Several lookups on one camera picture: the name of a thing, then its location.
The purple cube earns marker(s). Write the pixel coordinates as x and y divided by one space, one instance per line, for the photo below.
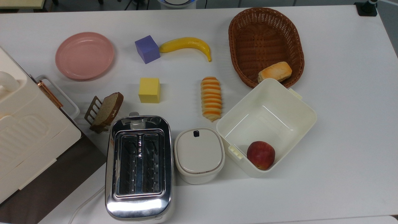
147 49

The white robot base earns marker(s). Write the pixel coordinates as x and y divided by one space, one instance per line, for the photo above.
177 2

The yellow cube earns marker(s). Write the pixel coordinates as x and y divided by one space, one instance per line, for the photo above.
149 90

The pink round plate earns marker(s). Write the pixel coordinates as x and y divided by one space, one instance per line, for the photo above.
84 55

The orange striped spiral bread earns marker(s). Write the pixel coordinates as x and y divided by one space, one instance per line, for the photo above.
211 99

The cream lidded square container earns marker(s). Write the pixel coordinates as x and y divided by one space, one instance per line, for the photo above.
199 154

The yellow banana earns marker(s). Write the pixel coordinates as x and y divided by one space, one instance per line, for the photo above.
186 44

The cream open plastic box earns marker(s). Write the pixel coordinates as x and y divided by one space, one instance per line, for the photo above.
273 115

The red apple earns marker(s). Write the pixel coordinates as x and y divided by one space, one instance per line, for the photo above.
261 155

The golden bread roll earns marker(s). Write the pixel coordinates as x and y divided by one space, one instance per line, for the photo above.
275 72

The brown bread slice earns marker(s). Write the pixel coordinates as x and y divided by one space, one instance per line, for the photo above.
108 109

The brown wicker basket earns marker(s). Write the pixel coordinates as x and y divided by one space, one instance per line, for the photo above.
261 40

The brown toast rack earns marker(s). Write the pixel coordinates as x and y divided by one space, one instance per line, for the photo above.
91 112

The chrome two-slot toaster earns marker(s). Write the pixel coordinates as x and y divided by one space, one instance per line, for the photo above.
139 205

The cream white countertop appliance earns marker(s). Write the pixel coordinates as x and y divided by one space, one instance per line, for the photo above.
28 137

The pale yellow side table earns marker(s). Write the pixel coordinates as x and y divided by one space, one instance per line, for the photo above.
20 3

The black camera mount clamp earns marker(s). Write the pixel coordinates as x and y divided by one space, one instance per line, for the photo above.
367 8

